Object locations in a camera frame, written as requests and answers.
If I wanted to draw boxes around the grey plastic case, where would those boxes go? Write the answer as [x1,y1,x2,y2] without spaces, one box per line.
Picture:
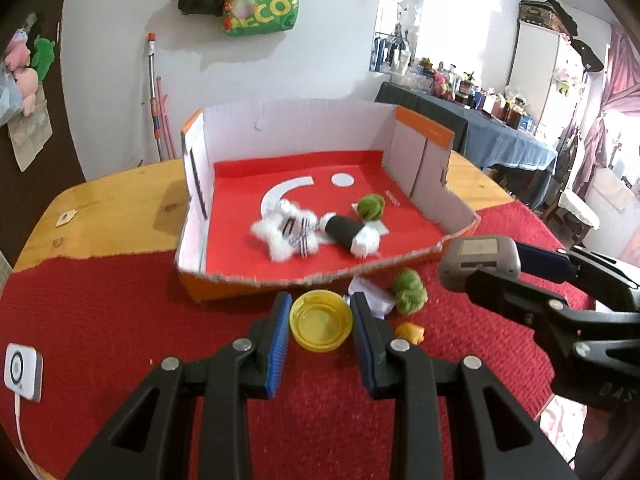
[440,236,523,292]

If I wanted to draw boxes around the pink floral cloth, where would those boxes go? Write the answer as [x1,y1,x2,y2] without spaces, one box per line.
[540,395,588,461]

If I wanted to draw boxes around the black white plush roll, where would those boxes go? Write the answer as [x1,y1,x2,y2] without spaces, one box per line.
[320,212,383,259]

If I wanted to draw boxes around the yellow plastic lid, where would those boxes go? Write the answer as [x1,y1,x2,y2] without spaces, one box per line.
[290,289,353,353]

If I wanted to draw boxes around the dark brown door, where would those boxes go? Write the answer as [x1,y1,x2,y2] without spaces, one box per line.
[0,0,86,271]

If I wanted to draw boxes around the white square device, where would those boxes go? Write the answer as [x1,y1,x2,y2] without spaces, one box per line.
[4,342,43,403]

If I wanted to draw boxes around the dark patterned suitcase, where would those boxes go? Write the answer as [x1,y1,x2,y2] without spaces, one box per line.
[520,0,578,36]

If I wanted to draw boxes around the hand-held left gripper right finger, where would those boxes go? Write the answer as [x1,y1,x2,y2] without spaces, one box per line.
[350,291,576,480]

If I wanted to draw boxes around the green plush toy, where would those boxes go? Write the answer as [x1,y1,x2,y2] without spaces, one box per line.
[30,37,55,83]

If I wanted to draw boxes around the white cable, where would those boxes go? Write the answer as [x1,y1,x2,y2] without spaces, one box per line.
[12,395,41,466]

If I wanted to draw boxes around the wall mirror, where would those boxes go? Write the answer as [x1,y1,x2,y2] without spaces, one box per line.
[369,0,426,73]

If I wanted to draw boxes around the pink pig plush toy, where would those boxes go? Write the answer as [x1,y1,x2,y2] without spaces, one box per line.
[4,30,31,71]

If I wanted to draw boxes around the clear plastic bag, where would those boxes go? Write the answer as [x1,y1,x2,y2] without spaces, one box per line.
[0,70,23,128]

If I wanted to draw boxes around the chair with white cushion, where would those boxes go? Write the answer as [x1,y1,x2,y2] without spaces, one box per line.
[545,190,601,246]

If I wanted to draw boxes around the white refrigerator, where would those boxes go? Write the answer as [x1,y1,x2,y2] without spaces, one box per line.
[507,20,586,153]

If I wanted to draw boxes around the pale pink plush toy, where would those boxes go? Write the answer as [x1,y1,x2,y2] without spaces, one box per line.
[12,67,40,116]

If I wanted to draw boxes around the row of bottles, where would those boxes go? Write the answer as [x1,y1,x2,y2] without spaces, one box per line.
[400,55,536,133]

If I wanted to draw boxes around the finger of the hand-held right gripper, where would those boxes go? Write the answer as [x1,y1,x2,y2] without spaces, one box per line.
[514,241,640,311]
[465,267,601,336]

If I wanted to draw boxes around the pink curtain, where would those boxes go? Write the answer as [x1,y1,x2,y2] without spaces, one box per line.
[570,22,640,196]

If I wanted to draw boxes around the small blonde doll figure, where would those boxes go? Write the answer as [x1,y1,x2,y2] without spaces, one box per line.
[395,322,426,346]

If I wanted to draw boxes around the side table blue cloth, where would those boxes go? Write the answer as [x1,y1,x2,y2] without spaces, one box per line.
[375,80,558,211]

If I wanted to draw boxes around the pink stick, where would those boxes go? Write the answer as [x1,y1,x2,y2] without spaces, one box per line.
[156,76,176,161]

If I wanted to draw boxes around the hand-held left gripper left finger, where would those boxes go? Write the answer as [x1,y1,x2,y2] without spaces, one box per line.
[65,292,293,480]

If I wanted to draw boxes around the red knitted mat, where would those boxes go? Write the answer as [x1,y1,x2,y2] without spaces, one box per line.
[0,197,596,480]

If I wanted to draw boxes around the green plush ball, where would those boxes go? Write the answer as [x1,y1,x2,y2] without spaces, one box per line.
[391,268,428,316]
[352,194,387,223]

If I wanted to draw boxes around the brown paper bag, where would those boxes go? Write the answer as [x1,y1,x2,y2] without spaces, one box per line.
[7,97,53,171]

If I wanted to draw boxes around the orange cardboard box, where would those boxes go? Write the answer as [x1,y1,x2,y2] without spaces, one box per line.
[175,99,481,303]

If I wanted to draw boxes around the white plush toy striped bow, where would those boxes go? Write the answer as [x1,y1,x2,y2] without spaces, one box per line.
[250,199,321,262]

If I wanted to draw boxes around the metal mop handle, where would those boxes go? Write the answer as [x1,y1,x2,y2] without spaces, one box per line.
[146,32,173,161]

